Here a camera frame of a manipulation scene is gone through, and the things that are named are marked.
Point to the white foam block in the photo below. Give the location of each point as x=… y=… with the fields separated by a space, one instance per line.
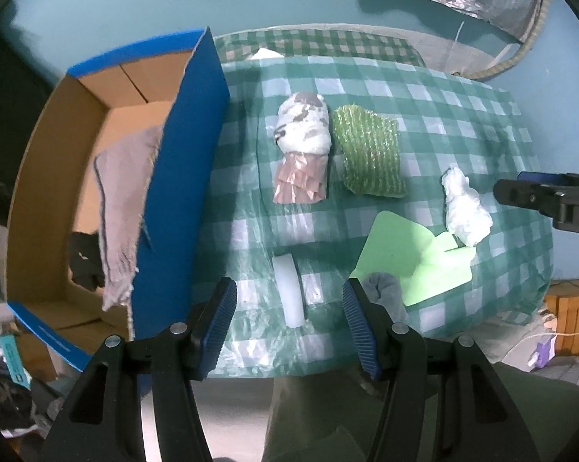
x=289 y=293

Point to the green white checked table cover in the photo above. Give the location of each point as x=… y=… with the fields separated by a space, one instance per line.
x=462 y=120

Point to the wooden crate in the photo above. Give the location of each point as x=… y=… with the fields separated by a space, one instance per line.
x=573 y=313

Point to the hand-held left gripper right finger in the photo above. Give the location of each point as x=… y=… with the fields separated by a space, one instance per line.
x=359 y=329

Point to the grey towel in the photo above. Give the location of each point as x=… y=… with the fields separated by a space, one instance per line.
x=126 y=202

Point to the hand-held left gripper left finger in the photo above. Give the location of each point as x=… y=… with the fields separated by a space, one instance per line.
x=218 y=327

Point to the teal packet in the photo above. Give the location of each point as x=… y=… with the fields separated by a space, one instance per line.
x=14 y=363

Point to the camouflage print cloth bundle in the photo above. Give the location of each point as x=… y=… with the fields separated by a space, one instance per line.
x=301 y=130

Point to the grey sock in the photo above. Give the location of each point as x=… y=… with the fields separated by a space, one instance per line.
x=383 y=288

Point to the blue cardboard box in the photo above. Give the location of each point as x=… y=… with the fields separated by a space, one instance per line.
x=188 y=178

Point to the small dark cloth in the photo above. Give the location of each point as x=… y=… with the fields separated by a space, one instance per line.
x=85 y=262

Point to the green beige checked tablecloth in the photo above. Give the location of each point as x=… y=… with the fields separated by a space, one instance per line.
x=328 y=43

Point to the white crumpled paper wad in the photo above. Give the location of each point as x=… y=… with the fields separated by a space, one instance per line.
x=465 y=211

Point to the green foam sheet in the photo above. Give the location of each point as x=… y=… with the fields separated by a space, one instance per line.
x=390 y=245
x=438 y=274

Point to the large dark cloth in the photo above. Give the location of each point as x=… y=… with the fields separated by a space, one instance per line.
x=10 y=130

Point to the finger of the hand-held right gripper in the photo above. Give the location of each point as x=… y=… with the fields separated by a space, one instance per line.
x=525 y=195

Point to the green knitted scrub cloth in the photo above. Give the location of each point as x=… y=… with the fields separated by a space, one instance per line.
x=369 y=151

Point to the white card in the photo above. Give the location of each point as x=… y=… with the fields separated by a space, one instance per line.
x=265 y=54

